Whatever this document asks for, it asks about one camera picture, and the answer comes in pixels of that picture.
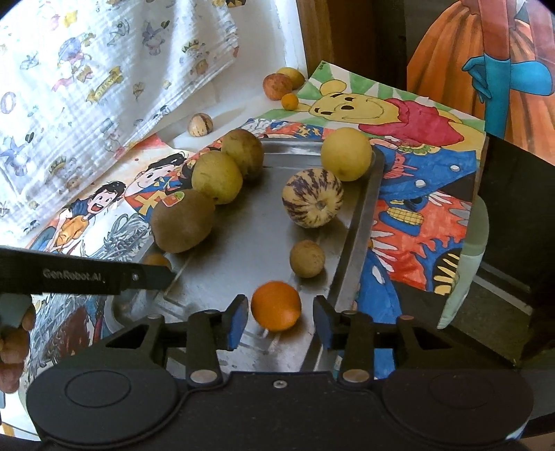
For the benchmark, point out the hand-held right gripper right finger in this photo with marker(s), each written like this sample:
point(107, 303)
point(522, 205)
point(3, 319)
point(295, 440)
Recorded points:
point(324, 321)

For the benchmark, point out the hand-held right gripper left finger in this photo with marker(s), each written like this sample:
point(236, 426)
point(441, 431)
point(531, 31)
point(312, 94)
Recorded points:
point(236, 323)

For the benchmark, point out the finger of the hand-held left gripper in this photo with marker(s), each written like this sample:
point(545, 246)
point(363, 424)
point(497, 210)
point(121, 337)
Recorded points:
point(151, 277)

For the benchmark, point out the small orange-brown fruit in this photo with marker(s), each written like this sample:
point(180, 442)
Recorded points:
point(154, 259)

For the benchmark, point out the orange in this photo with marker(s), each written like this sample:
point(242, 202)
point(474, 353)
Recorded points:
point(276, 305)

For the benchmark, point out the metal tray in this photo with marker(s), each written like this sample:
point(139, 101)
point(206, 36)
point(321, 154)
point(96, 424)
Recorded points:
point(260, 221)

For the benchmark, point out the yellow-green oval fruit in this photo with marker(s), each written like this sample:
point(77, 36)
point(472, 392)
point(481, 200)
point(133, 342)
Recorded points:
point(217, 175)

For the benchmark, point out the person's left hand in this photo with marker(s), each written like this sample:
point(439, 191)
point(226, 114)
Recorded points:
point(13, 344)

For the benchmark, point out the small brown round fruit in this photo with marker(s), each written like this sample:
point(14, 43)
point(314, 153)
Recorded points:
point(307, 259)

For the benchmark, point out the striped pepino melon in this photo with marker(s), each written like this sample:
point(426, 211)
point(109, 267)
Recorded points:
point(312, 197)

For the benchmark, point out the colourful cartoon cloth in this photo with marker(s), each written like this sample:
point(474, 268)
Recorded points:
point(416, 217)

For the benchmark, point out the brown-green round fruit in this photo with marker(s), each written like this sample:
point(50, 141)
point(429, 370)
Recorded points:
point(243, 151)

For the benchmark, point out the striped walnut-like nut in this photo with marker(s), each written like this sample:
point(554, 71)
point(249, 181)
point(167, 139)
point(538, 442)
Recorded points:
point(199, 125)

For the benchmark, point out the yellow round fruit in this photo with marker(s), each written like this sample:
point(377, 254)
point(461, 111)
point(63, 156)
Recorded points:
point(347, 154)

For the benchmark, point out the white printed cloth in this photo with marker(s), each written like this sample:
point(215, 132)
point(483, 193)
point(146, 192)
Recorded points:
point(86, 95)

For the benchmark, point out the small orange kumquat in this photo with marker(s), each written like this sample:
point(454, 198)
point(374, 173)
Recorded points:
point(289, 101)

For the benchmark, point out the red-orange round fruit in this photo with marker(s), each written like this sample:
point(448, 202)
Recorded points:
point(277, 85)

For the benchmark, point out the small yellow fruit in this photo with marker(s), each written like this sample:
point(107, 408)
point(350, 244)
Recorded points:
point(292, 75)

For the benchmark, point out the brown wooden panel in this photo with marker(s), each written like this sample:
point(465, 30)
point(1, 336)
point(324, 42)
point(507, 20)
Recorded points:
point(347, 30)

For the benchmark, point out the orange dress poster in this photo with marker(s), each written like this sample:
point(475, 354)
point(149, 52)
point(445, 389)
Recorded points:
point(459, 56)

